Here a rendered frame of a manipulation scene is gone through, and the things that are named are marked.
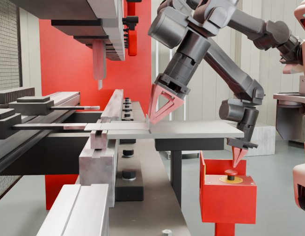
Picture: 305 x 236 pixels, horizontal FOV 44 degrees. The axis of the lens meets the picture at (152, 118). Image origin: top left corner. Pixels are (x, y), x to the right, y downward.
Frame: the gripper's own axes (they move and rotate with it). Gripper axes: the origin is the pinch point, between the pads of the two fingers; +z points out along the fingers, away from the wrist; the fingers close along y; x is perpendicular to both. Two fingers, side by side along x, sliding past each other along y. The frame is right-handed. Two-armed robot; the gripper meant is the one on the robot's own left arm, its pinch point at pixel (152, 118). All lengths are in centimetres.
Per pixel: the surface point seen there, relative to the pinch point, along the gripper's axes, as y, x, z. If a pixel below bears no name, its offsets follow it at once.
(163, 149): 2.4, 4.9, 4.4
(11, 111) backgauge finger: -2.8, -26.6, 14.0
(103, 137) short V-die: 8.2, -7.2, 7.4
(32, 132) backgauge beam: -34.8, -24.9, 24.2
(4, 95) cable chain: -55, -42, 22
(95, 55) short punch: 5.5, -16.4, -5.3
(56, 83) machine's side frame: -215, -50, 28
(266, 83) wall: -487, 190, -103
